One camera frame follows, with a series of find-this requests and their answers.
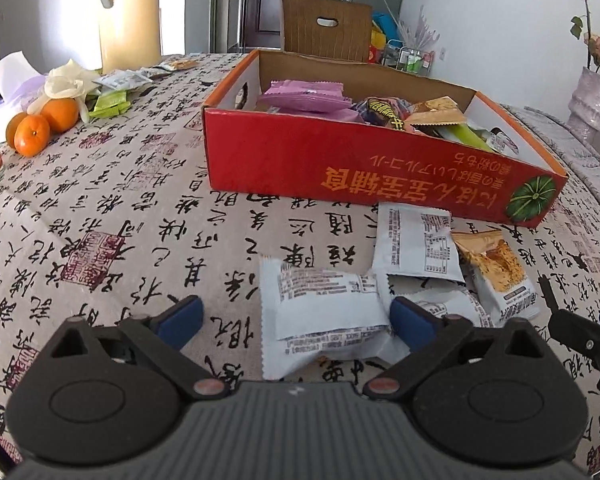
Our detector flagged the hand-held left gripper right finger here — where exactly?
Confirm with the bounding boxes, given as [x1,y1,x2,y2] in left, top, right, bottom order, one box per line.
[362,296,548,402]

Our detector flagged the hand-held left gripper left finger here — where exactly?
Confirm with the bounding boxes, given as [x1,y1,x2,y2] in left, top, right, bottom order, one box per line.
[45,296,231,402]

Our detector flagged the orange white cracker packet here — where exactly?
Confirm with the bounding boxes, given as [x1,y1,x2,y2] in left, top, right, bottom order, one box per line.
[450,229,539,322]
[404,97,469,129]

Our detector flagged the red cardboard box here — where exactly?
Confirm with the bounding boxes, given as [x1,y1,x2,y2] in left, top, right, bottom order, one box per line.
[201,49,570,234]

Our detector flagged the long green snack packet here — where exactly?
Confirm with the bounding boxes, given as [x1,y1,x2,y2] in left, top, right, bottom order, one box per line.
[432,122,497,154]

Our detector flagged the red orange snack packet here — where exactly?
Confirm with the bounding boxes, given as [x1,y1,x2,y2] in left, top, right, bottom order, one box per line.
[354,97,417,132]

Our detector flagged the grey patterned cloth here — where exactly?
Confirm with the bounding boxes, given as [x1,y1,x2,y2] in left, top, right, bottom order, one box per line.
[499,104,600,212]

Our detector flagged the pale textured vase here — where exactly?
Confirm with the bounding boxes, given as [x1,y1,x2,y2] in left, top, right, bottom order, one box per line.
[567,66,600,132]

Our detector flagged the small green packet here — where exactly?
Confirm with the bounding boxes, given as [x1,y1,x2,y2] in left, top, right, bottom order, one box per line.
[88,88,133,119]

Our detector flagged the orange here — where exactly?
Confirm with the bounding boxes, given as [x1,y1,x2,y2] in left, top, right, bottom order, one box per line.
[5,112,31,152]
[40,97,80,134]
[15,114,52,158]

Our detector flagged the small white sachets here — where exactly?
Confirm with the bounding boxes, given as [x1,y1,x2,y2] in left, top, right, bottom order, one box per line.
[92,68,154,93]

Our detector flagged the small brown sachet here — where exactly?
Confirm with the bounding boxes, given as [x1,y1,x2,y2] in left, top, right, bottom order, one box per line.
[157,58,202,73]

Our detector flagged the white plastic bags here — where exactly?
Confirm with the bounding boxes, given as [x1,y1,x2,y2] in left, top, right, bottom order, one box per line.
[29,58,104,122]

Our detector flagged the white plastic bag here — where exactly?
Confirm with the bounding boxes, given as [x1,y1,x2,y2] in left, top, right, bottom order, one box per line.
[0,51,49,112]

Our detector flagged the white dried grass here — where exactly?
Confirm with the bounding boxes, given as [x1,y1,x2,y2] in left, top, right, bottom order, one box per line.
[387,4,439,52]

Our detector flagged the yellow thermos jug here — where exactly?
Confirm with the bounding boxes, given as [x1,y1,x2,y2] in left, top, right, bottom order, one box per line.
[97,0,162,76]

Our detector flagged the dark brown door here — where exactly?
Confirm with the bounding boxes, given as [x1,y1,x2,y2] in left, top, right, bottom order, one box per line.
[237,0,322,54]

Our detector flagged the wire rack with bottles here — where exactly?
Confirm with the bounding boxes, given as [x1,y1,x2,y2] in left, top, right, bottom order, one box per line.
[382,44,437,77]

